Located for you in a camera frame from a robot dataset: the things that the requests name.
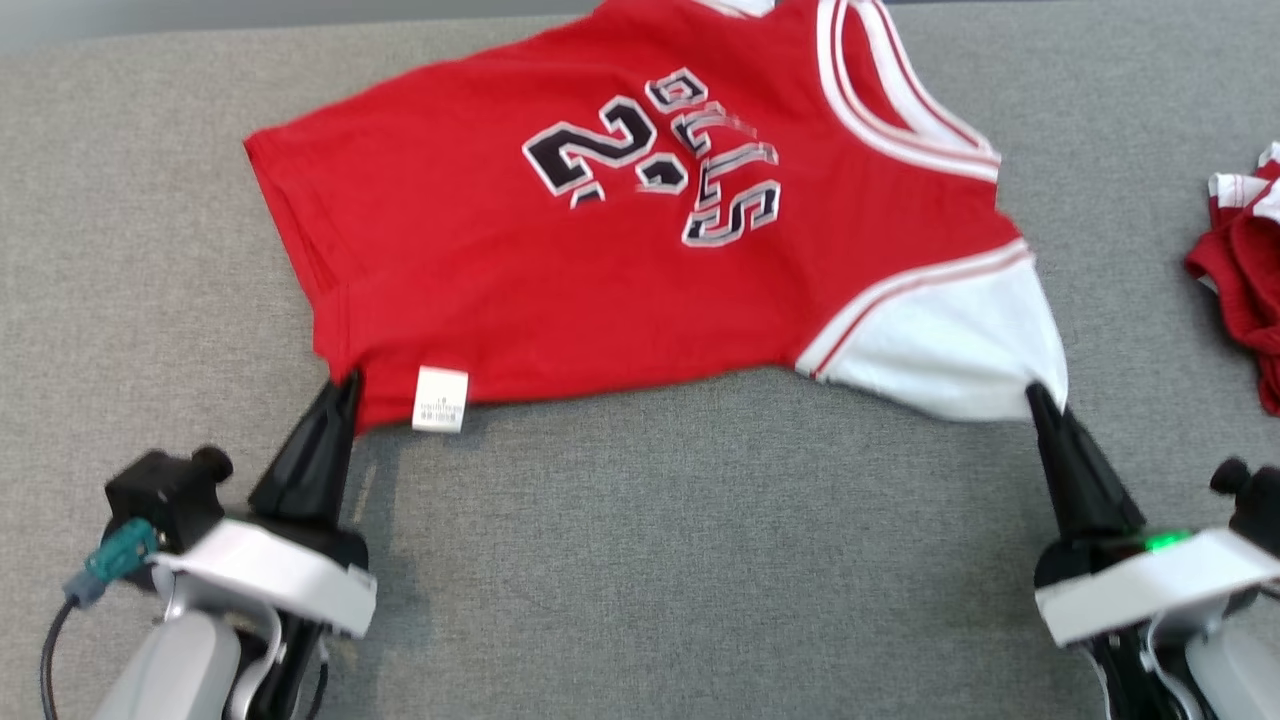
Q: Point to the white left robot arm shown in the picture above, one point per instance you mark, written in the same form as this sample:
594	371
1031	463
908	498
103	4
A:
180	670

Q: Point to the red basketball jersey white sleeves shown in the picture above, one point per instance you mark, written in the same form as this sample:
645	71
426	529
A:
450	270

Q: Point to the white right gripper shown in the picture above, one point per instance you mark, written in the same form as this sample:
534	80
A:
1150	585

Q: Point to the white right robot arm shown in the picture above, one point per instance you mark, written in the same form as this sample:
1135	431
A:
1230	670

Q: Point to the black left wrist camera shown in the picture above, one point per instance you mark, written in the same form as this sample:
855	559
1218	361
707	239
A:
160	500

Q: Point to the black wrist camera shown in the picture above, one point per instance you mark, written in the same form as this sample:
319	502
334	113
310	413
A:
160	500
1255	510

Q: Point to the teal left camera connector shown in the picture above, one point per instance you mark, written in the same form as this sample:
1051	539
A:
115	560

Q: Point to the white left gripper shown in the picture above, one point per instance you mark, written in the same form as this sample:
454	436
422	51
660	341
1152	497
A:
290	575

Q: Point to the red shorts with white stripe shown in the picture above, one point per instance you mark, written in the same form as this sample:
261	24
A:
1250	280

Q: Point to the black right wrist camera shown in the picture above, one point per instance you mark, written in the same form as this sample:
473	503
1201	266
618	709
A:
1255	510

